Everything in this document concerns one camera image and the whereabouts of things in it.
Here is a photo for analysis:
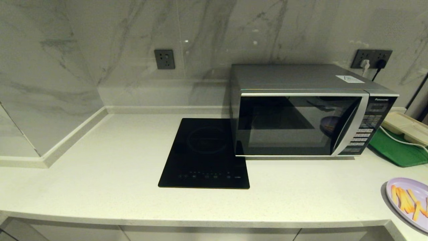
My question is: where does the white label sticker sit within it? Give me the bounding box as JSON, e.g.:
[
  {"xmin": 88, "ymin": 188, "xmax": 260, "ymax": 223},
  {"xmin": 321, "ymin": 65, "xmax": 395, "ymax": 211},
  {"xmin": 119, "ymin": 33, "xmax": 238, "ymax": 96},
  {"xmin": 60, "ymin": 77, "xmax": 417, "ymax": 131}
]
[{"xmin": 335, "ymin": 75, "xmax": 365, "ymax": 84}]

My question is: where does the black induction cooktop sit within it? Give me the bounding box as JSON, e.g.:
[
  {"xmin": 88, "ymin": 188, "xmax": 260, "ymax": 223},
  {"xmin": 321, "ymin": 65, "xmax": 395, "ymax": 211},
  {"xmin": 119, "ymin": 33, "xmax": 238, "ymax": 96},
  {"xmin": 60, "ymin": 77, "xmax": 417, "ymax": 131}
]
[{"xmin": 158, "ymin": 118, "xmax": 250, "ymax": 190}]

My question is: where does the purple round plate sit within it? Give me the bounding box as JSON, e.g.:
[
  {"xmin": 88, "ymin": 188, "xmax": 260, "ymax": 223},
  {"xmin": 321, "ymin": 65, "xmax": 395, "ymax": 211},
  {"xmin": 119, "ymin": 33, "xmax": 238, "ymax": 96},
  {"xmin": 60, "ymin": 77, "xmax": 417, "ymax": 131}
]
[{"xmin": 386, "ymin": 177, "xmax": 428, "ymax": 233}]

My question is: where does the grey cabinet front panel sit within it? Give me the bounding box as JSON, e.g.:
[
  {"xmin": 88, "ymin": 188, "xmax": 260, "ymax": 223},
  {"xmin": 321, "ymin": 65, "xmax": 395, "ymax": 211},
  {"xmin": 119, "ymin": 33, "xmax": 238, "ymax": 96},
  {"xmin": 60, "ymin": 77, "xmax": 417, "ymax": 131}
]
[{"xmin": 294, "ymin": 228, "xmax": 390, "ymax": 241}]

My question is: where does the grey double wall socket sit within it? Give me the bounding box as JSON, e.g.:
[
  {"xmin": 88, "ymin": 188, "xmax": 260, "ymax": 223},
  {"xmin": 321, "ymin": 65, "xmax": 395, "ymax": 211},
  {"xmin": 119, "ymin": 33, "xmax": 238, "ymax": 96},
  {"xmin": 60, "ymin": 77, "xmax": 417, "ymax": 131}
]
[{"xmin": 351, "ymin": 50, "xmax": 393, "ymax": 70}]

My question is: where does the green plastic tray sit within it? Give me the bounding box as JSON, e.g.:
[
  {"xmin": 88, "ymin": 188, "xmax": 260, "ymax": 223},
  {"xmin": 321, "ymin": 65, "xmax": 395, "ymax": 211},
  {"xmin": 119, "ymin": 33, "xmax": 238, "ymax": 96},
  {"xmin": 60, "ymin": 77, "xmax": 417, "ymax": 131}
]
[{"xmin": 368, "ymin": 127, "xmax": 428, "ymax": 168}]

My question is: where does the grey single wall socket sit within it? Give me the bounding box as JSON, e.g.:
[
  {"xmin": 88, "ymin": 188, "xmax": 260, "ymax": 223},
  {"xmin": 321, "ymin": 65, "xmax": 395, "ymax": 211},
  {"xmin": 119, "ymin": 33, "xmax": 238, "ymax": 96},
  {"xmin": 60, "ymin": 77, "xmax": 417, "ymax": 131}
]
[{"xmin": 154, "ymin": 50, "xmax": 176, "ymax": 70}]

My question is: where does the white cable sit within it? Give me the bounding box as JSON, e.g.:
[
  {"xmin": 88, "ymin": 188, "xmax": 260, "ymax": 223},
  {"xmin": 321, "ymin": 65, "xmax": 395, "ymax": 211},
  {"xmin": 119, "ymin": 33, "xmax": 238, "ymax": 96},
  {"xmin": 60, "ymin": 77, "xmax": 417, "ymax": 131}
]
[{"xmin": 379, "ymin": 126, "xmax": 428, "ymax": 148}]

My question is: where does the silver Panasonic microwave oven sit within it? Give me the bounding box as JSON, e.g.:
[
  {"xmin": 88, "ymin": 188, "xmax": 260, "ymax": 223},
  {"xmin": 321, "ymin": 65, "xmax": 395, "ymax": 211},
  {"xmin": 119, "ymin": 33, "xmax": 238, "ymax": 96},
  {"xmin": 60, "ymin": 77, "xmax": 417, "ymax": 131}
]
[{"xmin": 230, "ymin": 64, "xmax": 399, "ymax": 158}]

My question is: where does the black glass microwave door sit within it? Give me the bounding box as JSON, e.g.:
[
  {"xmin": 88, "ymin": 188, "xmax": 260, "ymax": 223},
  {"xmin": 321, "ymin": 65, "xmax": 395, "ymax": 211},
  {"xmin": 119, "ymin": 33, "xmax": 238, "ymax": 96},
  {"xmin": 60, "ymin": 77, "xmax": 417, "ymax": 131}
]
[{"xmin": 235, "ymin": 93, "xmax": 369, "ymax": 157}]

